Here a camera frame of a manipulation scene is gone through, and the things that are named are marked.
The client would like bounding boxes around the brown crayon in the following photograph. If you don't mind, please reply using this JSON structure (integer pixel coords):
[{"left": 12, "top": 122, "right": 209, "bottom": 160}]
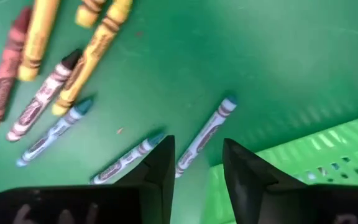
[{"left": 0, "top": 7, "right": 32, "bottom": 129}]

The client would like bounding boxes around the yellow crayon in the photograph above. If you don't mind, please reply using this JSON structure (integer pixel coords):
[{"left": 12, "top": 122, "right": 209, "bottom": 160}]
[
  {"left": 52, "top": 0, "right": 134, "bottom": 116},
  {"left": 75, "top": 0, "right": 107, "bottom": 29},
  {"left": 17, "top": 0, "right": 60, "bottom": 82}
]

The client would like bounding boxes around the green plastic basket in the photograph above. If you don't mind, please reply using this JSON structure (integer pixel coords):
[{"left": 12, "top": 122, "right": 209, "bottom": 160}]
[{"left": 201, "top": 112, "right": 358, "bottom": 224}]

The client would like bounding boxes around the black crayon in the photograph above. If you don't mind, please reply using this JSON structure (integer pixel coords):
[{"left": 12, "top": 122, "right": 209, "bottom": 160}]
[{"left": 6, "top": 49, "right": 83, "bottom": 142}]

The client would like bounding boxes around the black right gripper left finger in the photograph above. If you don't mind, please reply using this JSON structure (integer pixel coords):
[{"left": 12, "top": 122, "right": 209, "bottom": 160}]
[{"left": 0, "top": 135, "right": 176, "bottom": 224}]

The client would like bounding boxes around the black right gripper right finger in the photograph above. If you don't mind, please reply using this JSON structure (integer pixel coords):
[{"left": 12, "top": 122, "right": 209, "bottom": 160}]
[{"left": 223, "top": 139, "right": 358, "bottom": 224}]

